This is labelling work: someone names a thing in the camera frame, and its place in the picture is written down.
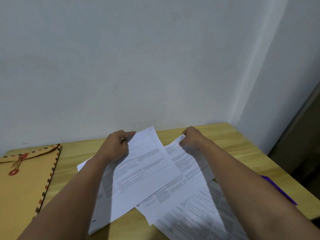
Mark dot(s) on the person's right hand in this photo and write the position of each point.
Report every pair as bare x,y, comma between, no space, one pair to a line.
195,138

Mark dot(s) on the person's left hand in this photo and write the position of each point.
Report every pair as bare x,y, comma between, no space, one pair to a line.
113,146

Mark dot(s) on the person's left thumb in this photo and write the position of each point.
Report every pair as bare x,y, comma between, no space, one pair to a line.
128,134

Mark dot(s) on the person's right thumb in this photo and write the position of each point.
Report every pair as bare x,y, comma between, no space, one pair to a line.
182,142

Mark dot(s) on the white printed sheet with handwritten corner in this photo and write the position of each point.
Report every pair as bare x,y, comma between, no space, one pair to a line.
180,177

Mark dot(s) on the white printed sheet with tables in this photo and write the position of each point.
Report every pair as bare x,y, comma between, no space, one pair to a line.
150,169

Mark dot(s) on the person's right forearm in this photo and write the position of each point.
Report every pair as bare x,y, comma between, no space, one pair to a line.
250,192

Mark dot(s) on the person's left forearm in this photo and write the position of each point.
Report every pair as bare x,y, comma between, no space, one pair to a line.
67,197

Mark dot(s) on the white printed text sheet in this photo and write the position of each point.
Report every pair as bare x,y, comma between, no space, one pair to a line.
200,217

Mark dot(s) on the purple pen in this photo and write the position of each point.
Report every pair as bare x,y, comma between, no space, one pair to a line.
282,191

